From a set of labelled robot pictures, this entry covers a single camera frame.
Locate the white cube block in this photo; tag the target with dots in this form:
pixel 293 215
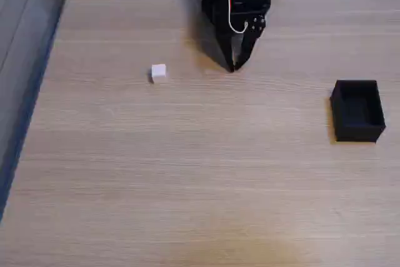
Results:
pixel 158 72

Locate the black open box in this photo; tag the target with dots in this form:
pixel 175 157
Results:
pixel 356 131

